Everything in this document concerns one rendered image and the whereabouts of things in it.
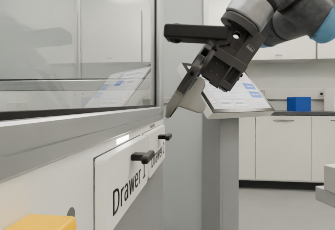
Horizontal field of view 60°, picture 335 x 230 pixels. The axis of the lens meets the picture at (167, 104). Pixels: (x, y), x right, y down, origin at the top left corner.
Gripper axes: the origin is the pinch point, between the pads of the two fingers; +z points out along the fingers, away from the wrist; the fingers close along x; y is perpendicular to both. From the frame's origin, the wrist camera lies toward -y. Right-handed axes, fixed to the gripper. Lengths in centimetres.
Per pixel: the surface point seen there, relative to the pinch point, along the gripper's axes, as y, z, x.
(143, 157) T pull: 1.5, 9.0, -4.3
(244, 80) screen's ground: 17, -27, 114
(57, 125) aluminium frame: -6.4, 5.4, -25.6
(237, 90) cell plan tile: 16, -19, 100
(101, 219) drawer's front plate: 2.2, 16.2, -15.2
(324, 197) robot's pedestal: 48, -2, 33
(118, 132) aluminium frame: -4.5, 8.0, -4.1
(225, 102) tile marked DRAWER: 14, -10, 84
